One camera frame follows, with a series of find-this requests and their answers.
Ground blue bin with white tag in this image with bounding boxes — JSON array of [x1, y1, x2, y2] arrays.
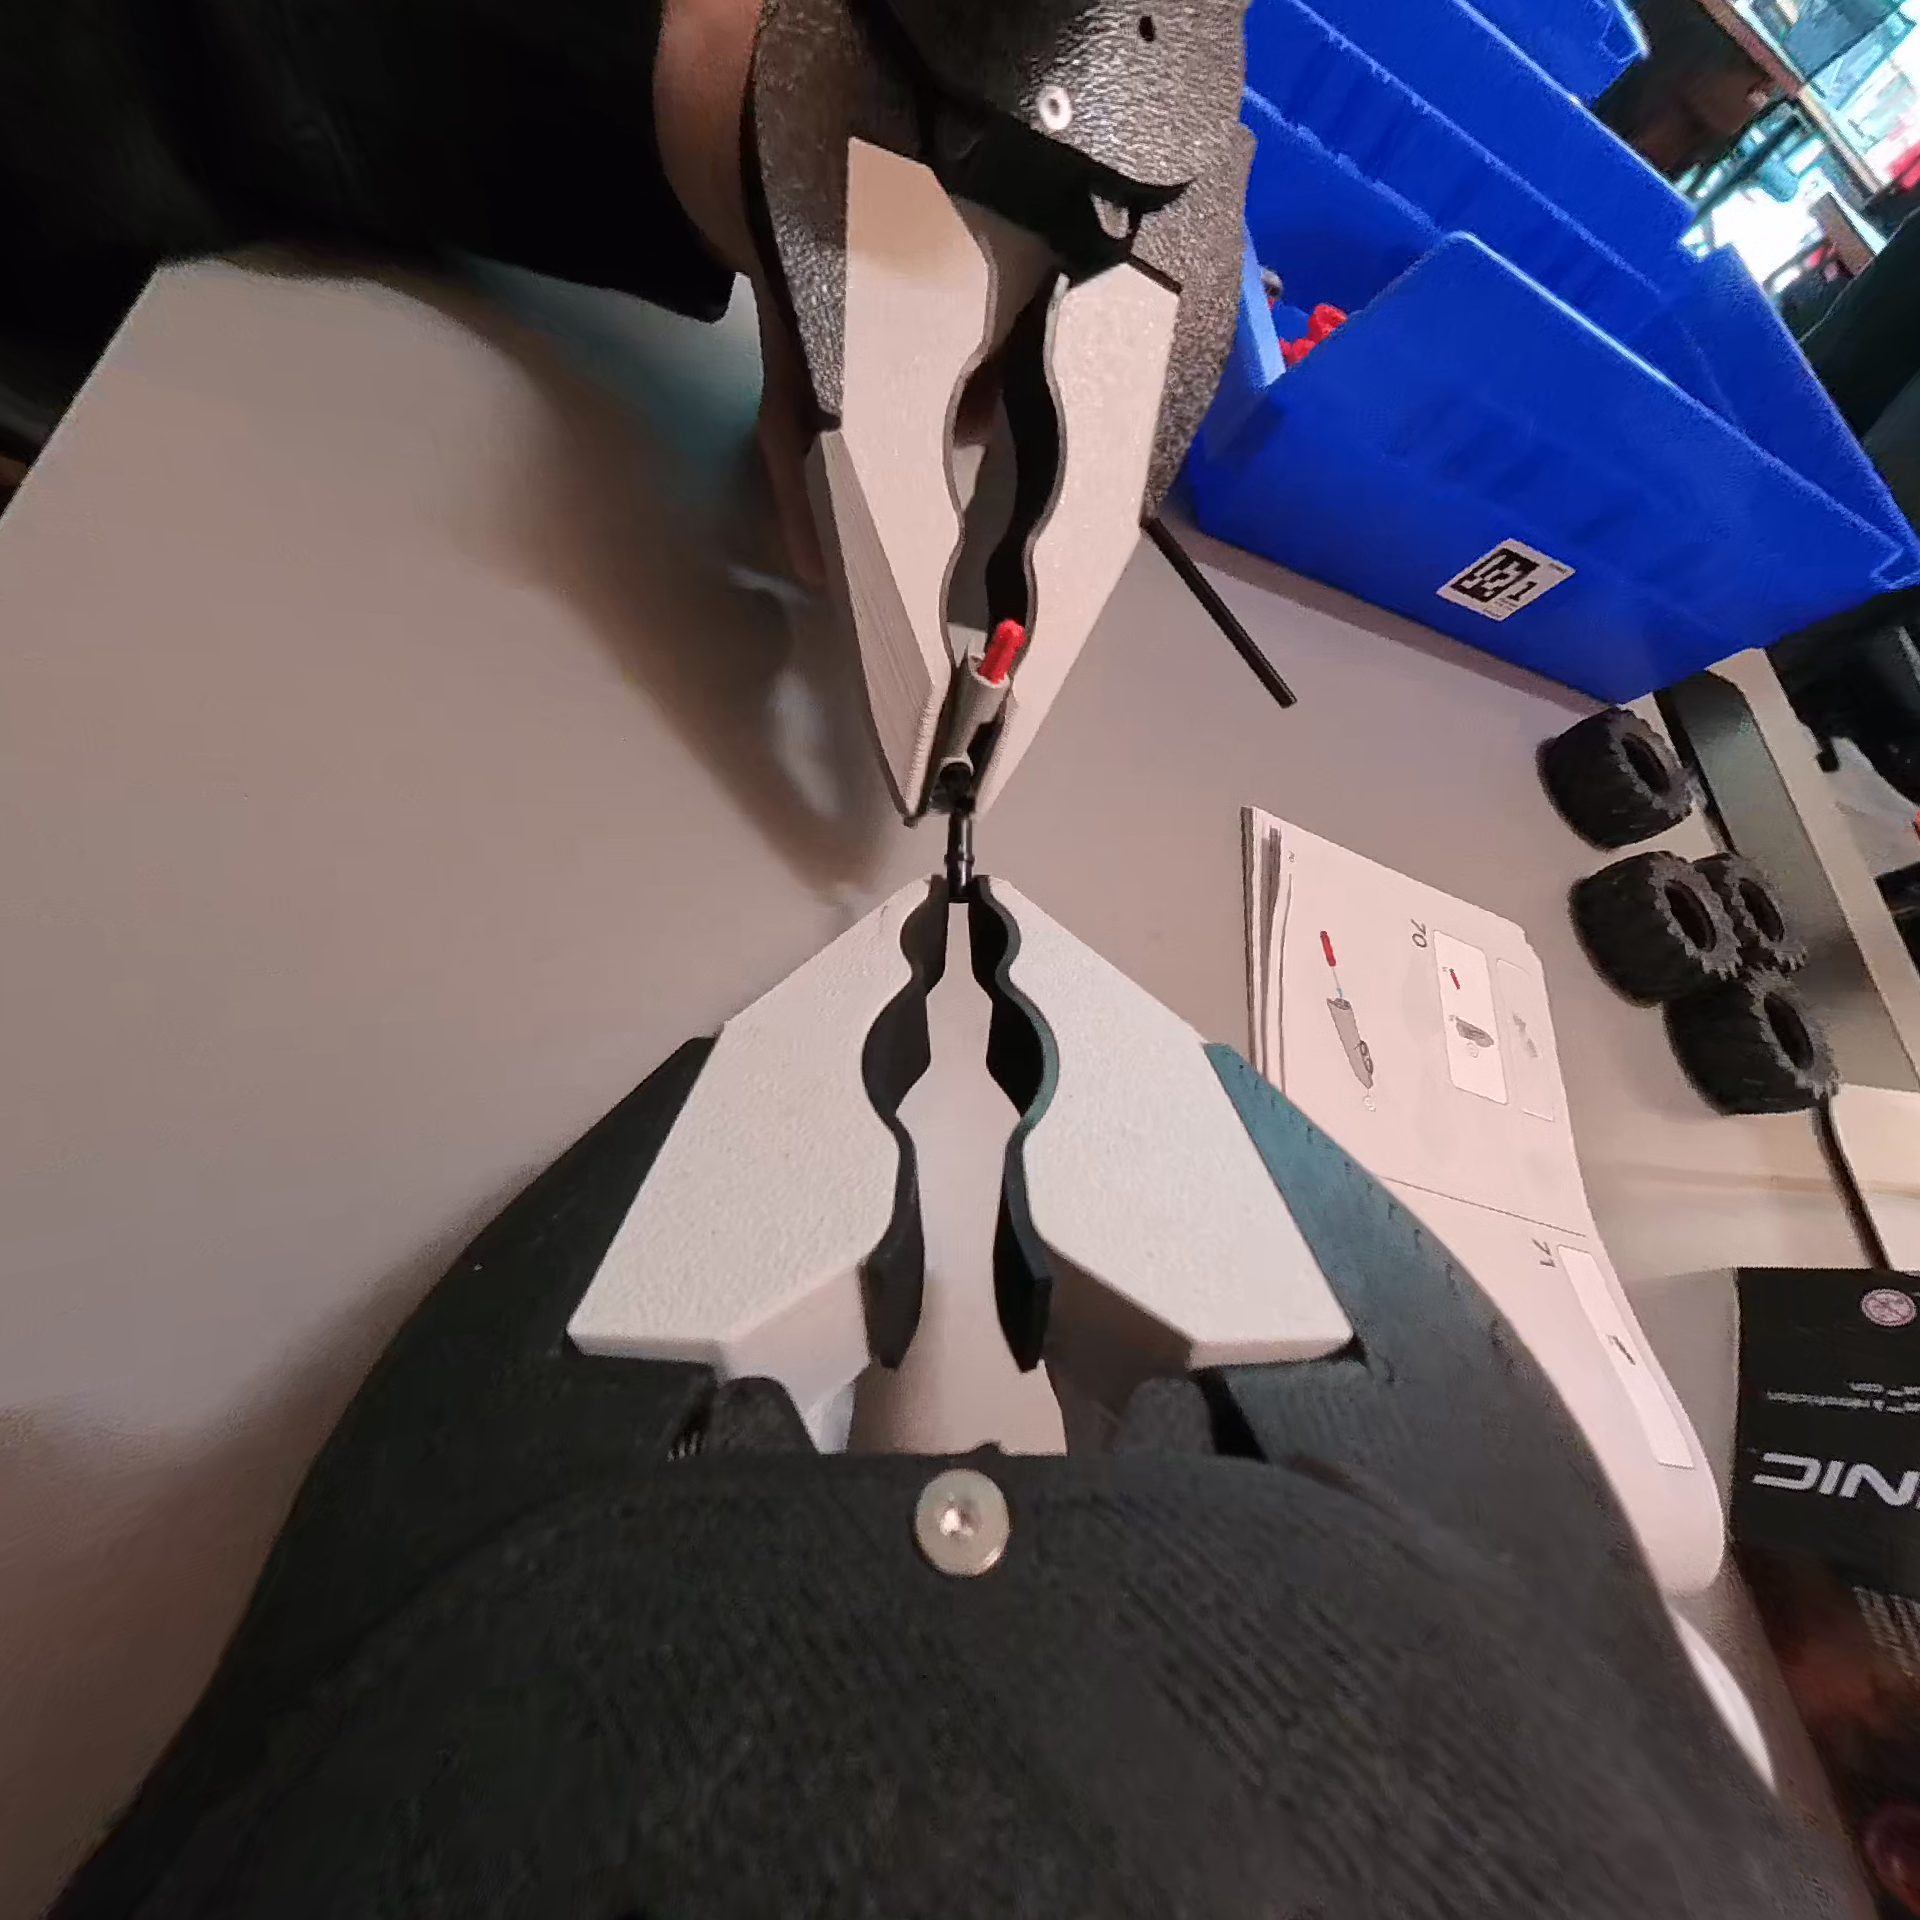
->
[[1169, 231, 1920, 706]]

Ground storage shelf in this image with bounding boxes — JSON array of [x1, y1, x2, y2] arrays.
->
[[1590, 0, 1920, 301]]

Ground black thin rod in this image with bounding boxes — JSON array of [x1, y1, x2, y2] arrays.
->
[[1145, 517, 1300, 710]]

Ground grey toy beam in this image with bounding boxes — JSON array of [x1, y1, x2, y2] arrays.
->
[[928, 661, 1023, 812]]

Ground black printed box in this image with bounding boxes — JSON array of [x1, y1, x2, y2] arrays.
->
[[1725, 1267, 1920, 1920]]

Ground blue plastic bin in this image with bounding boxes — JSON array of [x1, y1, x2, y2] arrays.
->
[[1245, 0, 1653, 98], [1238, 82, 1876, 483]]

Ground person's left hand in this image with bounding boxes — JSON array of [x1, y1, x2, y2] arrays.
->
[[655, 0, 831, 594]]

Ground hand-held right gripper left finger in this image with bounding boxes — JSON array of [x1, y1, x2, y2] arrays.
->
[[566, 877, 961, 1453]]

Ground open instruction booklet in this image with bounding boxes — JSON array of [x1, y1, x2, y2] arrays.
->
[[1241, 805, 1784, 1788]]

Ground person's left forearm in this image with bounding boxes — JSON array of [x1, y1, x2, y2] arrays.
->
[[0, 0, 735, 496]]

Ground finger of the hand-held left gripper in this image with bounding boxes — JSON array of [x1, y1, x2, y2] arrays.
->
[[960, 270, 1182, 816], [806, 135, 1055, 822]]

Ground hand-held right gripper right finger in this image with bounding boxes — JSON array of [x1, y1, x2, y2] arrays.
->
[[964, 876, 1354, 1452]]

